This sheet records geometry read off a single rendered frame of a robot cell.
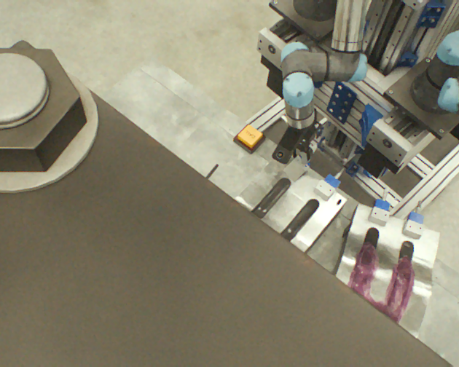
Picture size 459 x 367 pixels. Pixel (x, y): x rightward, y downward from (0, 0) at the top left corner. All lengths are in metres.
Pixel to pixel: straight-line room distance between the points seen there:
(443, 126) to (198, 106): 0.80
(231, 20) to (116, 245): 3.00
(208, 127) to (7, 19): 1.86
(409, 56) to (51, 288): 1.70
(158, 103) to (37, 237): 1.57
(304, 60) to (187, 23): 1.90
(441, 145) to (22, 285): 2.54
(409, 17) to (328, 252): 0.74
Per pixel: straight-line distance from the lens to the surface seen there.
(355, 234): 1.70
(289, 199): 1.67
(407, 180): 2.64
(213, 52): 3.17
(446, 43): 1.66
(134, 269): 0.37
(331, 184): 1.70
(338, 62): 1.48
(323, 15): 1.90
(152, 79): 2.01
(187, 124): 1.89
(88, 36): 3.28
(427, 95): 1.75
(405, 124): 1.81
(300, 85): 1.39
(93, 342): 0.36
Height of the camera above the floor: 2.35
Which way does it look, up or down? 61 degrees down
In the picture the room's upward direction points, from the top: 7 degrees clockwise
